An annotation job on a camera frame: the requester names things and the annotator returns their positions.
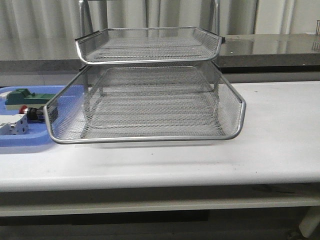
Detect silver mesh tray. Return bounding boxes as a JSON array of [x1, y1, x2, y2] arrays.
[[75, 26, 222, 65], [43, 61, 246, 144]]

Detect white circuit breaker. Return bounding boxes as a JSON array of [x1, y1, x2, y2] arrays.
[[0, 114, 29, 136]]

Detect dark background counter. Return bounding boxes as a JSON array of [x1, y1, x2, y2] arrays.
[[0, 33, 320, 74]]

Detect green and white switch module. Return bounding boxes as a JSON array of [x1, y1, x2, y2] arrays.
[[4, 88, 55, 110]]

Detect red emergency stop button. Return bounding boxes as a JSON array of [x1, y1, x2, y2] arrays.
[[18, 105, 45, 123]]

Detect blue plastic tray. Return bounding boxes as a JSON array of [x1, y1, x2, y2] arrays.
[[0, 85, 84, 147]]

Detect silver metal rack frame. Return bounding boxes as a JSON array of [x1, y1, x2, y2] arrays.
[[74, 0, 224, 96]]

